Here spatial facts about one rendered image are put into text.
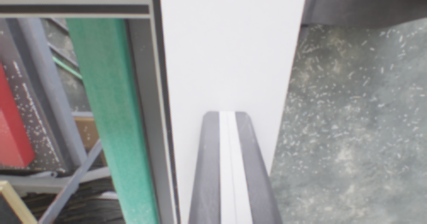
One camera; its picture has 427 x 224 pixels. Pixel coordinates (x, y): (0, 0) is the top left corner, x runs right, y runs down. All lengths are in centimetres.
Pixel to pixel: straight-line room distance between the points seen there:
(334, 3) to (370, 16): 15
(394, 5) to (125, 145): 99
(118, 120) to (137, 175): 6
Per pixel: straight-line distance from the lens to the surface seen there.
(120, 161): 22
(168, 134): 16
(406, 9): 108
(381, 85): 138
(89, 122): 101
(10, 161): 74
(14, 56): 60
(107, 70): 17
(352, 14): 97
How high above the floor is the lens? 101
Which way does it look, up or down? 61 degrees down
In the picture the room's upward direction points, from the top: 178 degrees counter-clockwise
